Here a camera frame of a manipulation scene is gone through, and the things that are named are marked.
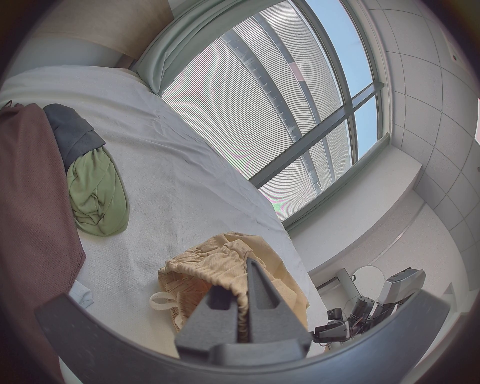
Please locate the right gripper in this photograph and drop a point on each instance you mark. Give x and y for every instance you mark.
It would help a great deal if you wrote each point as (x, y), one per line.
(332, 332)

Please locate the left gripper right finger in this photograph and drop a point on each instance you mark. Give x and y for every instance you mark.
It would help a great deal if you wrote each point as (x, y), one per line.
(273, 318)

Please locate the white garment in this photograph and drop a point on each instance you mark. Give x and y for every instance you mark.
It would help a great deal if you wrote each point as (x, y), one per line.
(80, 296)

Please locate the black garment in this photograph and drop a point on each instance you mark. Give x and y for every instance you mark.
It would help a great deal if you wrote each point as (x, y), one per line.
(71, 135)

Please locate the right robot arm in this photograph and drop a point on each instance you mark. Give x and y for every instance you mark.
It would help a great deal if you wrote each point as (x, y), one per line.
(401, 288)

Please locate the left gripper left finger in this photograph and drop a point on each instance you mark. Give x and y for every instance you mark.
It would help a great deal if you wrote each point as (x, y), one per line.
(204, 322)

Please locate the window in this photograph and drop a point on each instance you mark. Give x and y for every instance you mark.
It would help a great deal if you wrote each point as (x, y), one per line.
(262, 112)

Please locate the brown garment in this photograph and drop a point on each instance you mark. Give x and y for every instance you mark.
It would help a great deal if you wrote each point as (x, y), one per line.
(33, 206)

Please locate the bed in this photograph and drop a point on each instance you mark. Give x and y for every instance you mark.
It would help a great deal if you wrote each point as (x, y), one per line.
(187, 180)

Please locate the ceiling light panel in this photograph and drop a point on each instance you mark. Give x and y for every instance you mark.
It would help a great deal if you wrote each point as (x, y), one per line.
(477, 123)

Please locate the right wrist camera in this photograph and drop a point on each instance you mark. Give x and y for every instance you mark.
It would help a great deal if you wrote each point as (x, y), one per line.
(335, 314)

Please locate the green garment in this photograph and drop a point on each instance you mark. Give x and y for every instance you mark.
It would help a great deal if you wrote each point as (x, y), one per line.
(101, 198)

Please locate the tan shorts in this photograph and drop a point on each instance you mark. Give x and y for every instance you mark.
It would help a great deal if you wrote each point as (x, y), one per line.
(225, 255)

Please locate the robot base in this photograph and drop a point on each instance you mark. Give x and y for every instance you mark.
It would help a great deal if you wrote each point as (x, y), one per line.
(347, 285)

